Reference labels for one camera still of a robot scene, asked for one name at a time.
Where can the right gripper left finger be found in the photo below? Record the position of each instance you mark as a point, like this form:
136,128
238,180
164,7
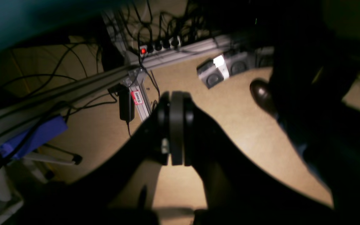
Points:
117,192

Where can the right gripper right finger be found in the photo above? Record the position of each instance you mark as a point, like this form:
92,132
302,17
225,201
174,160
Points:
237,191

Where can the blue clamp top right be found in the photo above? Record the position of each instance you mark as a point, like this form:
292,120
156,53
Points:
43,134

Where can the black power adapter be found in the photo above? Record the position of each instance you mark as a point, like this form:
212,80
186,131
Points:
125,100

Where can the brown shoe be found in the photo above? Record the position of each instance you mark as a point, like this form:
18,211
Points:
262,96

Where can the grey speaker box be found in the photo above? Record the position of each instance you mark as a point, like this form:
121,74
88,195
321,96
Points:
221,67

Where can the white power strip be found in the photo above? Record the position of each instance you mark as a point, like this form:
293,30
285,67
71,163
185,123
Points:
160,45

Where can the teal table cloth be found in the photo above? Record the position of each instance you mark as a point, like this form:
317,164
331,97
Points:
24,19

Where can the aluminium frame rail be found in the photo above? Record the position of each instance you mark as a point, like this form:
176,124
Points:
21,116

